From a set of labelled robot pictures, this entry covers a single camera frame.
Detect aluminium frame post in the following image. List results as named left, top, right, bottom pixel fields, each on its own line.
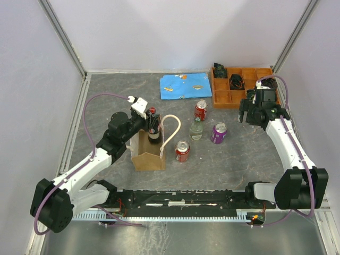
left=38, top=0, right=87, bottom=77
left=272, top=0, right=319, bottom=73

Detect blue space-print cloth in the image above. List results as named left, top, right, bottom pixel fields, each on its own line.
left=160, top=73, right=212, bottom=100

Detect dark rolled band far-left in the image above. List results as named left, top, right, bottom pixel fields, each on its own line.
left=213, top=63, right=228, bottom=79

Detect red cola can far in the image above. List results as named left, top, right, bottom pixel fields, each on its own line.
left=194, top=99, right=208, bottom=121

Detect cola glass bottle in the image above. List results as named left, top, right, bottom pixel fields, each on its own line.
left=148, top=107, right=162, bottom=145

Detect right aluminium frame post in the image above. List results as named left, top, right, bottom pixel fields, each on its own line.
left=272, top=0, right=319, bottom=73

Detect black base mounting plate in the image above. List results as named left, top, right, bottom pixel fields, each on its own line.
left=104, top=190, right=266, bottom=218

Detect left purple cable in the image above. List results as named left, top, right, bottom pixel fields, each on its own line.
left=34, top=92, right=146, bottom=236

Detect brown canvas bag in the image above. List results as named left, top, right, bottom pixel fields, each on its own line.
left=127, top=114, right=181, bottom=172

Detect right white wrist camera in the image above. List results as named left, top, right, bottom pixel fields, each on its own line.
left=254, top=80, right=271, bottom=90

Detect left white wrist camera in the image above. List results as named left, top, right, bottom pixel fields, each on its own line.
left=127, top=96, right=148, bottom=119

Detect dark rolled band far-right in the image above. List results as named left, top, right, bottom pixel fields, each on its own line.
left=261, top=78, right=278, bottom=89

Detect red cola can near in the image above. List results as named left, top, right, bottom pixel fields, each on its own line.
left=175, top=141, right=190, bottom=163

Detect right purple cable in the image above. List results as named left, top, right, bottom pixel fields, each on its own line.
left=246, top=74, right=316, bottom=228

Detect blue slotted cable duct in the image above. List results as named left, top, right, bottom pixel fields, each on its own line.
left=72, top=209, right=251, bottom=223

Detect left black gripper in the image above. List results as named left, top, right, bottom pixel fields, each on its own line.
left=122, top=109, right=160, bottom=143

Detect purple cable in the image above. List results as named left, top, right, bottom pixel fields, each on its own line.
left=246, top=74, right=316, bottom=228
left=34, top=92, right=146, bottom=236

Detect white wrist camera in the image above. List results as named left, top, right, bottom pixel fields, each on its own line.
left=254, top=80, right=271, bottom=90
left=127, top=96, right=148, bottom=119

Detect orange wooden divider tray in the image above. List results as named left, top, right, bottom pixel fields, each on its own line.
left=210, top=67, right=273, bottom=109

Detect left aluminium frame post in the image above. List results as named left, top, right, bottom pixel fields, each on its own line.
left=38, top=0, right=87, bottom=77

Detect dark rolled band yellow print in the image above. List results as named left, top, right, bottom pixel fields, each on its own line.
left=246, top=89, right=256, bottom=100

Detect clear green-cap glass bottle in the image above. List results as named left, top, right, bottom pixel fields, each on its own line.
left=189, top=117, right=203, bottom=141

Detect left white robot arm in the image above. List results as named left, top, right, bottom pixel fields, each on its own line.
left=30, top=107, right=159, bottom=235

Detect red cola can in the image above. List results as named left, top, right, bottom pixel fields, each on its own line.
left=175, top=141, right=190, bottom=163
left=194, top=99, right=208, bottom=121

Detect dark rolled band orange accents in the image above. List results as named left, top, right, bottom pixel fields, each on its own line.
left=229, top=74, right=245, bottom=90

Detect purple soda can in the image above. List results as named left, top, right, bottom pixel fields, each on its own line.
left=210, top=122, right=227, bottom=144

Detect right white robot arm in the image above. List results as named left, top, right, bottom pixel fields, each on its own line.
left=239, top=88, right=329, bottom=210

